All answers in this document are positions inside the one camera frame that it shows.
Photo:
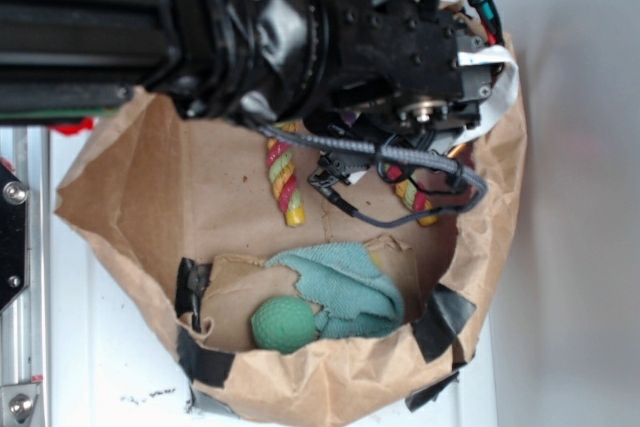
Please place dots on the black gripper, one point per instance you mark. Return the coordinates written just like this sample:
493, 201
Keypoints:
394, 67

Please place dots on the multicolored twisted rope toy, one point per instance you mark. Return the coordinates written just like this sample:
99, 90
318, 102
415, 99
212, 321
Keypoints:
332, 168

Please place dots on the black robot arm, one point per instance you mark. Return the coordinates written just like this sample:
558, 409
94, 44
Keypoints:
248, 61

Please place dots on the teal terry cloth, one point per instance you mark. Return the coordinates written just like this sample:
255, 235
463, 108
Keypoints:
355, 297

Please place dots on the brown paper bag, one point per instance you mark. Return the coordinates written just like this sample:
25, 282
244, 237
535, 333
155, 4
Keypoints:
182, 216

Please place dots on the green rubber ball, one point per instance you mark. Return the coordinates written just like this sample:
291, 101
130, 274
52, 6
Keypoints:
284, 324

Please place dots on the black metal bracket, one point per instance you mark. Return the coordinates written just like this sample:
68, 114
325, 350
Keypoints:
14, 236

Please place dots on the aluminum frame rail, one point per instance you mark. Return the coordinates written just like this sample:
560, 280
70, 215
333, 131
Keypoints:
25, 394

